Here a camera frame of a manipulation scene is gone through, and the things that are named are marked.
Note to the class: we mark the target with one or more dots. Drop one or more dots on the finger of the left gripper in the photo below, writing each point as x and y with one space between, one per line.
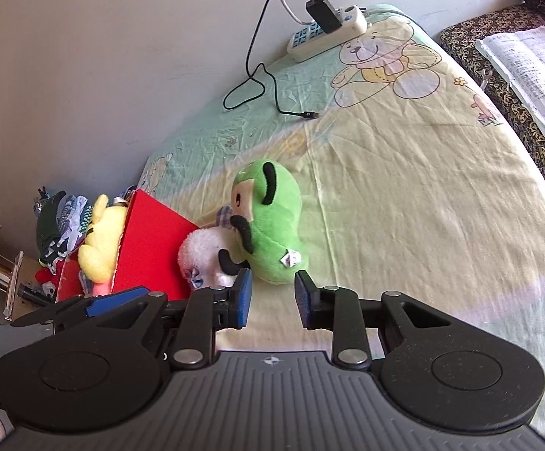
70 312

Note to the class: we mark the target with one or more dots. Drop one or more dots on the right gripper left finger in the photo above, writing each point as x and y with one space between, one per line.
194 322

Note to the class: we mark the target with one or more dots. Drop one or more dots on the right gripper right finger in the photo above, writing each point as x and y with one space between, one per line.
342 312

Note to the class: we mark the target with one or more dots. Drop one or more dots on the yellow tiger plush red shirt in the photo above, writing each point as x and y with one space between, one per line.
98 254

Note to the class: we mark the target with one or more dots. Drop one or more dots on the black cylindrical device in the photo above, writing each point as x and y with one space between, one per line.
39 296

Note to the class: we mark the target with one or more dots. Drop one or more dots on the red plush toy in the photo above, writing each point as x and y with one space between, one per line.
45 276

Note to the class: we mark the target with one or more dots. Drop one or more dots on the pink fluffy plush toy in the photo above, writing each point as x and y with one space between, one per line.
198 255

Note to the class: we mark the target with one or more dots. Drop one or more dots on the pile of folded clothes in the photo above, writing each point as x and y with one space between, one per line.
62 222

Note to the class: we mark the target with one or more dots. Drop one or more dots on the red cardboard box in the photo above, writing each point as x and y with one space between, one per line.
147 254

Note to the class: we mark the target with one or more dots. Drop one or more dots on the green bean plush toy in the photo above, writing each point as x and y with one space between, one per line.
266 209

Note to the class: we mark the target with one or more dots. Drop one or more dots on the green yellow cartoon bedsheet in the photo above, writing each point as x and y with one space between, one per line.
435 197

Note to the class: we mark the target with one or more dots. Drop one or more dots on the black charger adapter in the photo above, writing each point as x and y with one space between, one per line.
324 14

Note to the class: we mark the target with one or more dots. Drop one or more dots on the white paper booklet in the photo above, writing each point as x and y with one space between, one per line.
520 59

